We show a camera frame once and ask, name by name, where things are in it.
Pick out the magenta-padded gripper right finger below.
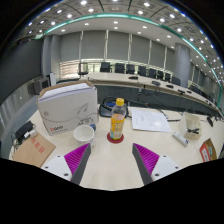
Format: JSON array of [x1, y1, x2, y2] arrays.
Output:
[[132, 142, 183, 186]]

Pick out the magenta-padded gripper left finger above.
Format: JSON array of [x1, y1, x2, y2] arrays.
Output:
[[41, 142, 92, 186]]

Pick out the clear bottle with yellow cap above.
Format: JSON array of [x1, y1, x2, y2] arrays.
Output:
[[109, 97, 128, 141]]

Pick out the white printed paper cup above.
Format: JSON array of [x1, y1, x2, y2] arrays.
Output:
[[73, 124, 96, 149]]

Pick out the small white block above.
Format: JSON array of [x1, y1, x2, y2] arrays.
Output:
[[172, 131, 189, 147]]

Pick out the white printed paper sheet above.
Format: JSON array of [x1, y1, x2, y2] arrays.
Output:
[[130, 108, 173, 133]]

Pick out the flat round red coaster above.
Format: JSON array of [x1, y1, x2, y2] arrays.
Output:
[[106, 131, 125, 145]]

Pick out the white copy paper package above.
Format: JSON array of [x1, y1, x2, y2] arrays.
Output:
[[36, 79, 100, 137]]

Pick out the open white cardboard box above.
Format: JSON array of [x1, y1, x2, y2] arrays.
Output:
[[179, 111, 203, 141]]

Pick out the black desk device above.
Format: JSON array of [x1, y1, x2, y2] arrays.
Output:
[[98, 96, 130, 118]]

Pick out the red and white cardboard box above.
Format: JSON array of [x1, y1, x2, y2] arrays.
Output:
[[199, 137, 218, 163]]

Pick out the black power adapter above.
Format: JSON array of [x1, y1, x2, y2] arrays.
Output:
[[13, 120, 35, 141]]

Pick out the black table microphone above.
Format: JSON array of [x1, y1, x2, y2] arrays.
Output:
[[205, 115, 214, 128]]

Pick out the row of black microphone units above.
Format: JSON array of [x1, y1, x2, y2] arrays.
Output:
[[128, 75, 188, 95]]

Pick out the long curved conference table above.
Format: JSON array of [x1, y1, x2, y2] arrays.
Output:
[[79, 72, 223, 118]]

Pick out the black monitor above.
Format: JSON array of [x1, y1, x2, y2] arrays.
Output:
[[77, 62, 90, 76]]

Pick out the row of black office chairs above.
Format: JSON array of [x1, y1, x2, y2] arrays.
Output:
[[99, 61, 183, 87]]

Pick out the ceiling lights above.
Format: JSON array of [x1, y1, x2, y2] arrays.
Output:
[[26, 0, 224, 88]]

